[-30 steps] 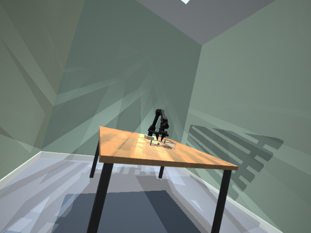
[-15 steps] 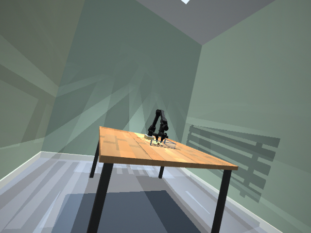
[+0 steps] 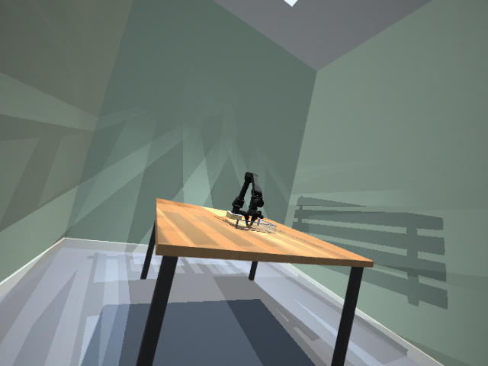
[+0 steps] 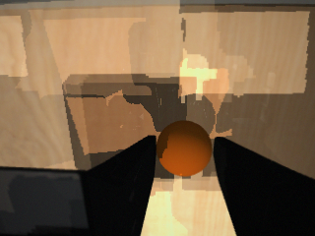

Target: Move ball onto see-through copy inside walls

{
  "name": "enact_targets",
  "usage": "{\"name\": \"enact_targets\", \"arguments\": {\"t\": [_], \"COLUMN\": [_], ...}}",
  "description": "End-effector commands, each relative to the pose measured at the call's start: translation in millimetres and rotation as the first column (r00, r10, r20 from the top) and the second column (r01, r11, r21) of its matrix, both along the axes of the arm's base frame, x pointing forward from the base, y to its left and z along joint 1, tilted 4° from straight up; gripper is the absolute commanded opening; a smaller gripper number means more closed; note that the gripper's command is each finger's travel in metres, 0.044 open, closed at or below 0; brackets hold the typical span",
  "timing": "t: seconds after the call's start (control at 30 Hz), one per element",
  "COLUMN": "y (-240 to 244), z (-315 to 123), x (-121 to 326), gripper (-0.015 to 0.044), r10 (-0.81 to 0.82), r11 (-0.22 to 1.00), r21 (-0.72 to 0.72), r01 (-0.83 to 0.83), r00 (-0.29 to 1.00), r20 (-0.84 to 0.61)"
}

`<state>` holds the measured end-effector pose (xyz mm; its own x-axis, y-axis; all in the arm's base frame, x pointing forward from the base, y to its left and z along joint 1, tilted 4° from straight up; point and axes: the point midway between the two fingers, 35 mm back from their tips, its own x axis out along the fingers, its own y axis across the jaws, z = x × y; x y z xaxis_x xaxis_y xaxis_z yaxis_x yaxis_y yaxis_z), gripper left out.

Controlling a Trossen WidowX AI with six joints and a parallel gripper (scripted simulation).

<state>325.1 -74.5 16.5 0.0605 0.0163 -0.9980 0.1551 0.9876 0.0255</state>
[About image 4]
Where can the brown ball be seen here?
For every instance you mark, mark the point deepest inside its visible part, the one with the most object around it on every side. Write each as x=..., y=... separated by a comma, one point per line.
x=184, y=148

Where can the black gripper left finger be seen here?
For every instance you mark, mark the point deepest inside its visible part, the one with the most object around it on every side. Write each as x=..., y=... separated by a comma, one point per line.
x=110, y=199

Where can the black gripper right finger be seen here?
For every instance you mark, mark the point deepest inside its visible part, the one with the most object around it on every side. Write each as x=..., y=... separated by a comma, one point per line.
x=263, y=197

